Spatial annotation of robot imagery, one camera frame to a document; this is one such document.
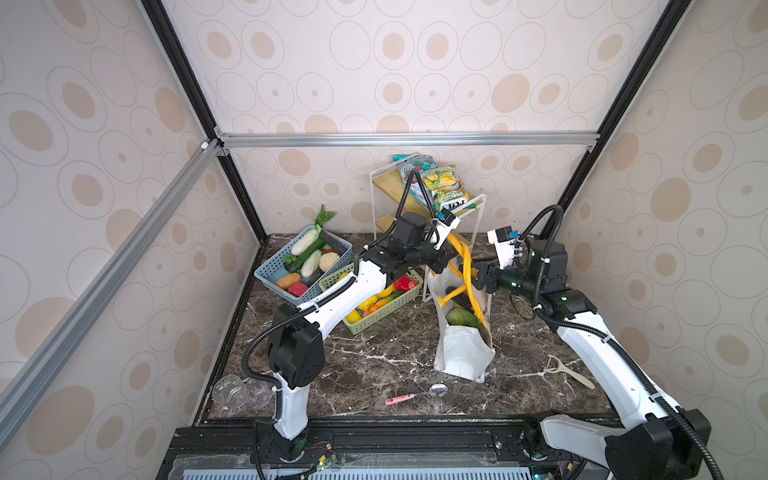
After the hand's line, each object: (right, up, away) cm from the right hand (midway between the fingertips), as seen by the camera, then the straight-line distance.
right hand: (468, 264), depth 74 cm
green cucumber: (-52, -1, +30) cm, 60 cm away
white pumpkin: (-41, +1, +29) cm, 50 cm away
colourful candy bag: (-13, +29, +16) cm, 35 cm away
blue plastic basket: (-62, -3, +29) cm, 69 cm away
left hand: (0, +4, +1) cm, 4 cm away
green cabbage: (+2, -16, +13) cm, 21 cm away
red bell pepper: (-50, -8, +25) cm, 57 cm away
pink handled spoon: (-7, -34, +6) cm, 35 cm away
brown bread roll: (-54, -5, +26) cm, 60 cm away
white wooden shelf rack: (-19, +19, +13) cm, 30 cm away
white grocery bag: (0, -24, +6) cm, 25 cm away
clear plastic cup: (-62, -36, +8) cm, 72 cm away
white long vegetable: (-47, 0, +32) cm, 57 cm away
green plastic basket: (-28, -16, +18) cm, 37 cm away
